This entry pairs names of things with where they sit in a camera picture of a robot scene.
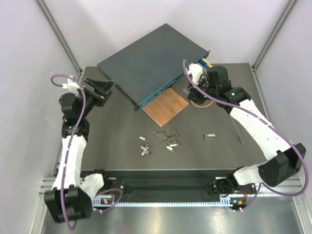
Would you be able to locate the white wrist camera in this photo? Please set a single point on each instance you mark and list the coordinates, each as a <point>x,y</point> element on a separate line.
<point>71,85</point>
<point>195,71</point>

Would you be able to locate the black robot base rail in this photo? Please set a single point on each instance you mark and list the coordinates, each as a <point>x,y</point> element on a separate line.
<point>198,185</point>

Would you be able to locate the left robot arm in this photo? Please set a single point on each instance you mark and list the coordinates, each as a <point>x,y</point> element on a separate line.
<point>70,197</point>

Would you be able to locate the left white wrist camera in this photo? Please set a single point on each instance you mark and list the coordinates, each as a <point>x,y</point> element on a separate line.
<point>71,85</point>

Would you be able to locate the wooden board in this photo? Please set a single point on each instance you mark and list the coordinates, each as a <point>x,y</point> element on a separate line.
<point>165,107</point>

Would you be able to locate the SFP module pile centre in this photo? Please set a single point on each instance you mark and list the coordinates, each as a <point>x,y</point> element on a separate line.
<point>169,140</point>

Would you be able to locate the perforated cable duct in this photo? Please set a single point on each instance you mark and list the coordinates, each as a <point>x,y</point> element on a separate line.
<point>106,201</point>

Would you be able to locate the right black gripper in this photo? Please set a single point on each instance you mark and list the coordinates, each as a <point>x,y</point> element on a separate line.
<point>193,95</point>

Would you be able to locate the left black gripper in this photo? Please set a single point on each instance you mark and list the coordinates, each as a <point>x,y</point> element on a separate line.
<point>101,91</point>

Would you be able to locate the SFP module cluster left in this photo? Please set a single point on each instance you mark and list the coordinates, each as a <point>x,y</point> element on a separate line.
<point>146,149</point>

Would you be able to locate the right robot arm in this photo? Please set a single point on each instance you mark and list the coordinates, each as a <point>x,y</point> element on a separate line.
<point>283,158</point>

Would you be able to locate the dark blue network switch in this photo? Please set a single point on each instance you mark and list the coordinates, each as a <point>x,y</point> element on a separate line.
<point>150,65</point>

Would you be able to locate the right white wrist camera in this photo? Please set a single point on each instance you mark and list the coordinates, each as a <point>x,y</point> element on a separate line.
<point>195,71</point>

